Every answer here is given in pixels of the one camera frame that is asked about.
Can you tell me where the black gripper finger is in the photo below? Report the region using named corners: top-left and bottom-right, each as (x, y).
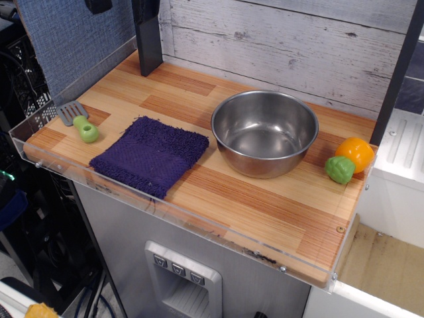
top-left (131, 0), bottom-right (160, 23)
top-left (85, 0), bottom-right (112, 14)

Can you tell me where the stainless steel pot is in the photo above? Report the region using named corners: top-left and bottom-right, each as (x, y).
top-left (211, 90), bottom-right (319, 179)

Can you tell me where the purple cloth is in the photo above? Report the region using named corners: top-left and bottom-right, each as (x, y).
top-left (89, 116), bottom-right (209, 199)

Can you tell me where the blue fabric panel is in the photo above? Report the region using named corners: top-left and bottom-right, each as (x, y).
top-left (15, 1), bottom-right (136, 99)

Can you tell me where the black plastic crate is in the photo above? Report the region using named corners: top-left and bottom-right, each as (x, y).
top-left (1, 35), bottom-right (51, 117)

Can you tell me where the green toy vegetable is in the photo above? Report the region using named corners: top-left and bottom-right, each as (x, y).
top-left (325, 156), bottom-right (356, 184)

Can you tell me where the orange toy pepper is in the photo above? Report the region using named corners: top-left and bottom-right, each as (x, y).
top-left (335, 137), bottom-right (375, 174)

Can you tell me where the silver toy fridge cabinet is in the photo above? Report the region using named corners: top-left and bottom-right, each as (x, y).
top-left (76, 185), bottom-right (310, 317)

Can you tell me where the white toy sink unit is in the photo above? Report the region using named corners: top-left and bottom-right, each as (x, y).
top-left (304, 109), bottom-right (423, 317)

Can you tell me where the dark grey left post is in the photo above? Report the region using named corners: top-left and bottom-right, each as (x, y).
top-left (136, 16), bottom-right (163, 77)

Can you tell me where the dark grey post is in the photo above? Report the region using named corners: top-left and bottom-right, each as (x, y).
top-left (370, 0), bottom-right (423, 146)
top-left (136, 16), bottom-right (163, 77)

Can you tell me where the grey spatula green handle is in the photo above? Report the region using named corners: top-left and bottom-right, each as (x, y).
top-left (56, 101), bottom-right (99, 143)

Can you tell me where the dark grey right post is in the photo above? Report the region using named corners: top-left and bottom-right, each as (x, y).
top-left (370, 0), bottom-right (423, 146)

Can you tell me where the clear acrylic guard rail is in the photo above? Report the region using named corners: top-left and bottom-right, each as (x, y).
top-left (11, 39), bottom-right (375, 290)

